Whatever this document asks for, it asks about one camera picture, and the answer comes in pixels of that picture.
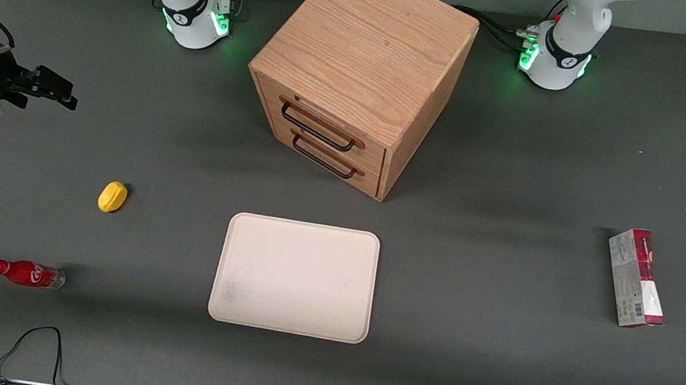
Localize red coke bottle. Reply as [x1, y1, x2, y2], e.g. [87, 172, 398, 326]
[0, 257, 68, 293]

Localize beige plastic tray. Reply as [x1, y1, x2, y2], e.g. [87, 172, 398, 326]
[205, 209, 384, 346]

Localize yellow toy lemon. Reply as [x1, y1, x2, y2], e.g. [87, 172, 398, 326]
[96, 179, 131, 216]

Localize red grey carton box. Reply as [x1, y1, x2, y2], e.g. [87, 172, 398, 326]
[597, 224, 677, 333]

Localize wooden drawer front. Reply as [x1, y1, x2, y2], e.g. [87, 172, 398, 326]
[244, 73, 396, 176]
[263, 114, 389, 200]

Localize wooden drawer cabinet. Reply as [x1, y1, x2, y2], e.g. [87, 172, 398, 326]
[232, 0, 483, 213]

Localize thin black table cable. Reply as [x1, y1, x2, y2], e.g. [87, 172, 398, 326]
[0, 319, 96, 385]

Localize black metal drawer handle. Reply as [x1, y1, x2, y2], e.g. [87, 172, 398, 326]
[274, 98, 363, 155]
[287, 133, 364, 181]

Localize black left arm base cables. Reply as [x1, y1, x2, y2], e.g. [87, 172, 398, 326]
[447, 0, 569, 57]

